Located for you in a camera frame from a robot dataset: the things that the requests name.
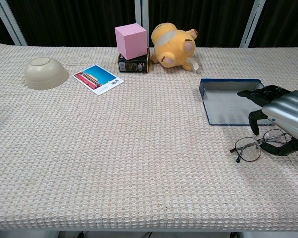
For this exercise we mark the pink cube block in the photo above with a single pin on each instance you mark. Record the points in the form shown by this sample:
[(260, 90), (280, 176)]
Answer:
[(131, 42)]

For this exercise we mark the blue glasses case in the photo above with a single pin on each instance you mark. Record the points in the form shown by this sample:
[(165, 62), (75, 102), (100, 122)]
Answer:
[(226, 104)]

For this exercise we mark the beige waffle tablecloth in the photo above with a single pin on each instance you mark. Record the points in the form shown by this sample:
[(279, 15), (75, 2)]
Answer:
[(129, 148)]

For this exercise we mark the black-rimmed eyeglasses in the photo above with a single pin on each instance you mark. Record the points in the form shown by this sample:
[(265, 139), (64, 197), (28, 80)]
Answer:
[(248, 150)]

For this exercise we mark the dark green tin can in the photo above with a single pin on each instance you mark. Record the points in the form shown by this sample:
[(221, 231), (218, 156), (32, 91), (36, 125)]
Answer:
[(134, 65)]

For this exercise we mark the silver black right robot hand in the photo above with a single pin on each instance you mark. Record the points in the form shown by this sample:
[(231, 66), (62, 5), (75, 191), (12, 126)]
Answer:
[(285, 109)]

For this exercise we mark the yellow plush toy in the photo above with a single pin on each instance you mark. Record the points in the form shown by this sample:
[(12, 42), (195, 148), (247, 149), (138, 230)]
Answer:
[(173, 48)]

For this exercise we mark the postcard with red building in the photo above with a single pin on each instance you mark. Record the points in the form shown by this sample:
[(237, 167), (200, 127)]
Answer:
[(97, 79)]

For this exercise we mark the white metal frame post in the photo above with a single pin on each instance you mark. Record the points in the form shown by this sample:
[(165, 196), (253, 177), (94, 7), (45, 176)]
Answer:
[(142, 17), (10, 19), (252, 22)]

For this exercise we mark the black curtain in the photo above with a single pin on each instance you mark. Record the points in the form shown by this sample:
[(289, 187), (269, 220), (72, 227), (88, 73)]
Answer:
[(72, 22)]

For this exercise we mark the beige ceramic bowl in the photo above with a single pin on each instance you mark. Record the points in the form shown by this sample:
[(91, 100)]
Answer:
[(45, 73)]

